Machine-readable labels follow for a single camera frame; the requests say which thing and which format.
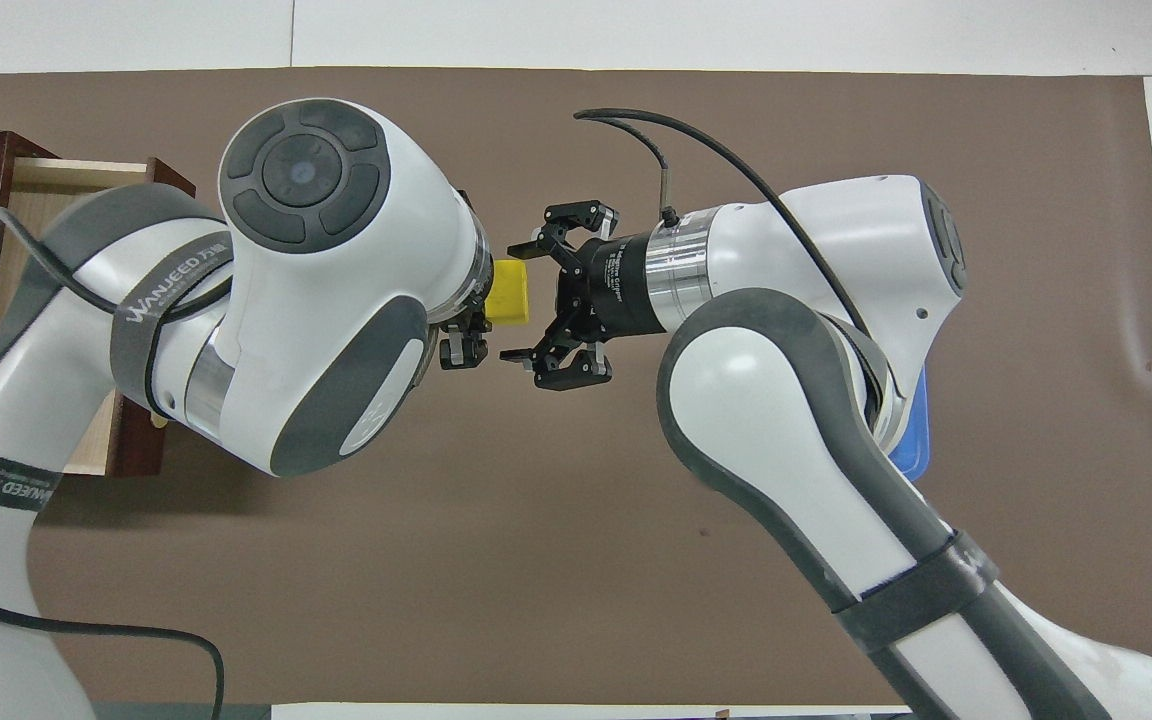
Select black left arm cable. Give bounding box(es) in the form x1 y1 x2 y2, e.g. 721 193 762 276
0 205 227 720

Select blue plastic tray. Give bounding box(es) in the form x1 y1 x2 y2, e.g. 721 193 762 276
886 365 935 481

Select yellow block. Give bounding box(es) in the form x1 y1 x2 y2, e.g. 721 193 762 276
489 260 532 326

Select brown table mat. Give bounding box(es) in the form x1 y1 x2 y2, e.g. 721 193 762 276
0 67 1152 706

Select wooden drawer with white handle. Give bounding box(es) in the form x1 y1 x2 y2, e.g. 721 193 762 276
0 155 197 479

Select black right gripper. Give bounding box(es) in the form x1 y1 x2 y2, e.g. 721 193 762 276
499 200 673 392

